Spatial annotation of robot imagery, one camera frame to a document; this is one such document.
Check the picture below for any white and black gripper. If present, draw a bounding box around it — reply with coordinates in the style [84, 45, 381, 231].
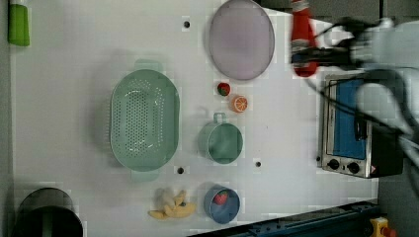
[291, 17, 394, 69]

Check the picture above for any red ketchup bottle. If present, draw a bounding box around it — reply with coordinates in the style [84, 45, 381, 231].
[291, 0, 317, 77]

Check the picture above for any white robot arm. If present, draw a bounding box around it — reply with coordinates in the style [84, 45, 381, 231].
[291, 18, 418, 164]

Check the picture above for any round grey plate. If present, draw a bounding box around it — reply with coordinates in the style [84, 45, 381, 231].
[209, 0, 275, 80]

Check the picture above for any toy orange slice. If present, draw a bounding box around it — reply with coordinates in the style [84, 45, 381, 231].
[230, 96, 248, 113]

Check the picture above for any small red toy tomato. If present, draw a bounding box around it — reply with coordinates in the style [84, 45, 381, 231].
[216, 82, 231, 97]

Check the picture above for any yellow red emergency button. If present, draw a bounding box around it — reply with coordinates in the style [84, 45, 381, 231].
[370, 217, 398, 237]

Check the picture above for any toy strawberry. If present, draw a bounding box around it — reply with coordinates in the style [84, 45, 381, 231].
[212, 191, 228, 205]

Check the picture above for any blue bowl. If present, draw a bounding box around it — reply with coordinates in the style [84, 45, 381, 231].
[204, 185, 240, 224]

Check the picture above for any green oval colander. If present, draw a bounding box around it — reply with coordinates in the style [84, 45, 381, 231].
[110, 59, 180, 182]

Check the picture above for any toy peeled banana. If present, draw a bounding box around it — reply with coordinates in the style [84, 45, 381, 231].
[148, 189, 197, 220]

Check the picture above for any green bottle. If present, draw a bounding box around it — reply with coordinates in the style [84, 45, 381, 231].
[8, 0, 31, 46]

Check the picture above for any black cylinder cup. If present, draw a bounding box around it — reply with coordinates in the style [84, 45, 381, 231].
[12, 188, 83, 237]

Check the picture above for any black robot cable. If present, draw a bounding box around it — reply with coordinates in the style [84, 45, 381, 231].
[305, 19, 419, 139]

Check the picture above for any green pot with handle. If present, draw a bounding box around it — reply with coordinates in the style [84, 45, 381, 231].
[198, 113, 244, 165]

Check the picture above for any blue metal rail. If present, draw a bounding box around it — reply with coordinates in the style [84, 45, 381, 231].
[189, 201, 381, 237]

